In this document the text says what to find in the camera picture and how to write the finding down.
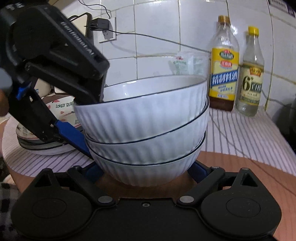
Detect large white ribbed bowl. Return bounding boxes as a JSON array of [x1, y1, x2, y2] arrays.
[[90, 133, 207, 187]]

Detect patterned plates stack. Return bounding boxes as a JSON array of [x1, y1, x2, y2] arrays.
[[16, 94, 83, 156]]

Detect black charger plug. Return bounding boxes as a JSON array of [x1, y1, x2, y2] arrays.
[[87, 18, 110, 32]]

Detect striped white table cloth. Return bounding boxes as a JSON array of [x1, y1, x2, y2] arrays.
[[2, 109, 295, 177]]

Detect white vinegar bottle yellow cap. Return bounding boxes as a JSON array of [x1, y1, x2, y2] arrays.
[[236, 26, 264, 117]]

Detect cooking wine bottle yellow label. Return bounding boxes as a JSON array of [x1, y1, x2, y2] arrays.
[[209, 15, 239, 111]]

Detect plastic seasoning packet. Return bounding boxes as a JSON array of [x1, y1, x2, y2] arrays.
[[169, 51, 210, 77]]

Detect white wall socket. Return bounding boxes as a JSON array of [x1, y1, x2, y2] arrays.
[[98, 17, 117, 43]]

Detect thin black cable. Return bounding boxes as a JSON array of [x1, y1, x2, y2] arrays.
[[78, 0, 278, 186]]

